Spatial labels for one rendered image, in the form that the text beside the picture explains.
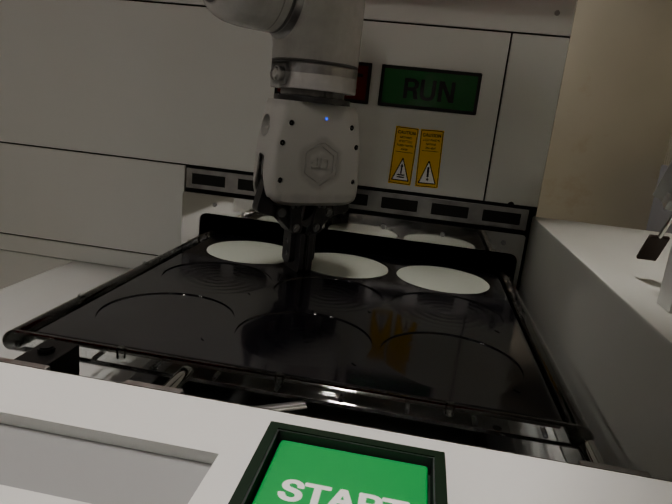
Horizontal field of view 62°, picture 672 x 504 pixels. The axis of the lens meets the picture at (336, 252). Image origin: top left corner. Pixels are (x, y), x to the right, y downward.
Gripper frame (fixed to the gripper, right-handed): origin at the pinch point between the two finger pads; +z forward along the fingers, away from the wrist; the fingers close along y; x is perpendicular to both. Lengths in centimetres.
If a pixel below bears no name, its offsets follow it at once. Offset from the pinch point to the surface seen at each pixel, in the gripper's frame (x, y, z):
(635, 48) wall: 252, 459, -93
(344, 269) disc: -1.9, 4.8, 2.0
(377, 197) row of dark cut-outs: 6.5, 14.4, -4.4
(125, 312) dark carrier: -7.8, -19.0, 2.1
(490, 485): -40.4, -15.6, -4.0
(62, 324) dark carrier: -9.1, -23.6, 2.0
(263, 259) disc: 3.7, -2.1, 2.0
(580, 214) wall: 264, 448, 56
